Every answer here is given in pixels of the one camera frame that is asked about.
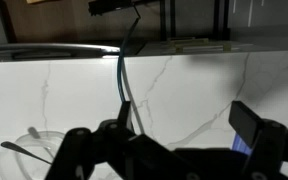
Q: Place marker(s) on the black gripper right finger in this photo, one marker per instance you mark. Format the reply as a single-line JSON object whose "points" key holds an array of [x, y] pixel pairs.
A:
{"points": [[267, 139]]}

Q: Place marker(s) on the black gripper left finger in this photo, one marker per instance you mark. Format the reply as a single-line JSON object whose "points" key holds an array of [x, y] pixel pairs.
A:
{"points": [[82, 150]]}

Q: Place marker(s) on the clear plastic container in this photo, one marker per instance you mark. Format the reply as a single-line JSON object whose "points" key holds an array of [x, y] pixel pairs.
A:
{"points": [[17, 166]]}

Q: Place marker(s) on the metal spoon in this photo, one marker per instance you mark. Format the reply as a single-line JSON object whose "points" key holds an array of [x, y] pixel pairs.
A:
{"points": [[17, 148]]}

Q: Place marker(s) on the beige flat box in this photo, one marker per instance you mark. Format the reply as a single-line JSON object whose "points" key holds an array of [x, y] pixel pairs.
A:
{"points": [[179, 44]]}

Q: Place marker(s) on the chrome metal rail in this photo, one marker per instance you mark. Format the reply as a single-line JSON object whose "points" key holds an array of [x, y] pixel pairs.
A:
{"points": [[57, 46]]}

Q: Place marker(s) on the black metal shelf frame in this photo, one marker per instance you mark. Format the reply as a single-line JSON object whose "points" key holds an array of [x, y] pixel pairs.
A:
{"points": [[194, 18]]}

